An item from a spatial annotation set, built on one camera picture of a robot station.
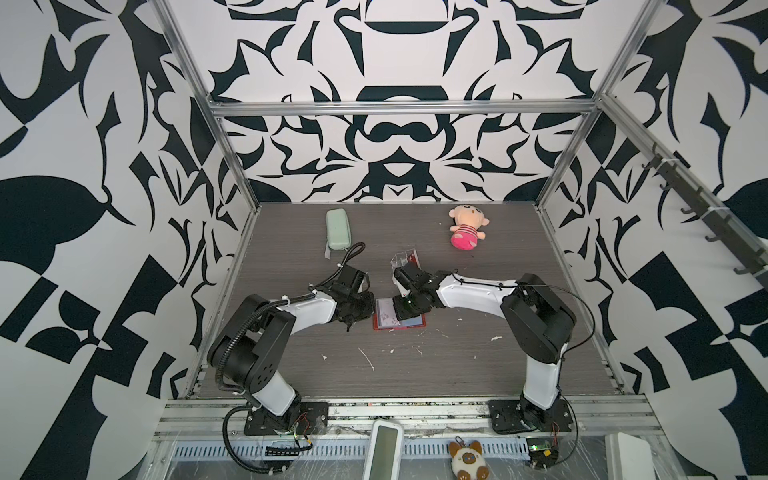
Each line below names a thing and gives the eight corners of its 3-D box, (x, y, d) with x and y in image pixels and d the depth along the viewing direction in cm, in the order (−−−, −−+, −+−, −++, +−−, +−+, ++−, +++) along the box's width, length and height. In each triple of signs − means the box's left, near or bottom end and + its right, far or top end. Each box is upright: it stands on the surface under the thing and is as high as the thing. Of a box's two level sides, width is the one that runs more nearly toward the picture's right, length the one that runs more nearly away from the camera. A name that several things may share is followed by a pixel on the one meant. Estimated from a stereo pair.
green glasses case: (325, 257, 106) (324, 252, 104) (327, 214, 119) (326, 208, 117) (351, 255, 107) (351, 250, 104) (350, 212, 120) (350, 207, 117)
